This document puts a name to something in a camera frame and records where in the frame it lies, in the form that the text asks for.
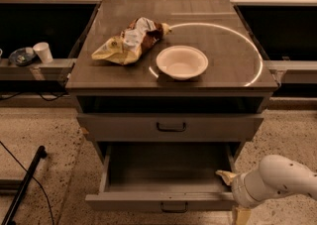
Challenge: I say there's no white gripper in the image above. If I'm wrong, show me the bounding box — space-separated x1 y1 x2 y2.
216 169 258 225

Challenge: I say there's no grey drawer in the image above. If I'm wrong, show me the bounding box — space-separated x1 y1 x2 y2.
86 143 235 213
77 113 264 142

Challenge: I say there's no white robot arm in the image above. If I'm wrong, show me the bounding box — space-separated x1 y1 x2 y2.
216 155 317 225

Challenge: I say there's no grey drawer cabinet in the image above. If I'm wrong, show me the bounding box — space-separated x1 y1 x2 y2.
66 0 277 157

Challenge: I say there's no grey top drawer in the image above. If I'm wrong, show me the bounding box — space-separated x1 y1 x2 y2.
77 113 264 142

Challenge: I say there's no white paper bowl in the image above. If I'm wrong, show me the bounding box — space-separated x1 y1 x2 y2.
156 46 209 80

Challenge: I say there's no crumpled yellow brown chip bag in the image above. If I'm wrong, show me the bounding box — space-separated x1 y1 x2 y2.
91 17 171 65

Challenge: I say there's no black floor stand bar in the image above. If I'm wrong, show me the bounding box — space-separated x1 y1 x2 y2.
1 146 47 225

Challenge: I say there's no white paper cup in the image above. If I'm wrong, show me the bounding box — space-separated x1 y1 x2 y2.
33 42 53 63

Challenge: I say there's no dark small plate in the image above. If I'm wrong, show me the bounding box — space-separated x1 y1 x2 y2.
9 47 37 66

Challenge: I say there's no black floor cable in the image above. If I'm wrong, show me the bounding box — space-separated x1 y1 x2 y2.
0 140 55 225

